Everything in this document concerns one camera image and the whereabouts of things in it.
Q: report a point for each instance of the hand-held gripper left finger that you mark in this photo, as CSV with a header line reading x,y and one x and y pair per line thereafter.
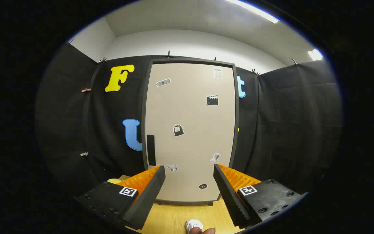
x,y
148,198

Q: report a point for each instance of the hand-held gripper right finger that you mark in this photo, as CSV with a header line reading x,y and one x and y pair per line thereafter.
x,y
229,195

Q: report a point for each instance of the white shoe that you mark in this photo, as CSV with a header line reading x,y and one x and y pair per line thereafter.
x,y
193,225

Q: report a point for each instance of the dark grey shoe cabinet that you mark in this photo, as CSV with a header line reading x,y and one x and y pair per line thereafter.
x,y
190,60

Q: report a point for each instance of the yellow plush toy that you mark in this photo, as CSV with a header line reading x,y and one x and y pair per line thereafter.
x,y
114,181

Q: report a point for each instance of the silver clip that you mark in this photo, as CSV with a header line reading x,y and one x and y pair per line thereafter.
x,y
83,154

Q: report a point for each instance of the black backdrop cloth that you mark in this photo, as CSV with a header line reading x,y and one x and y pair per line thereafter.
x,y
287,123

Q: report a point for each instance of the small ceiling light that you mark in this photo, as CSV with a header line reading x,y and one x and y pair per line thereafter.
x,y
315,54

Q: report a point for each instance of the long ceiling light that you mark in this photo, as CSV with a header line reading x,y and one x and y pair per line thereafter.
x,y
255,11

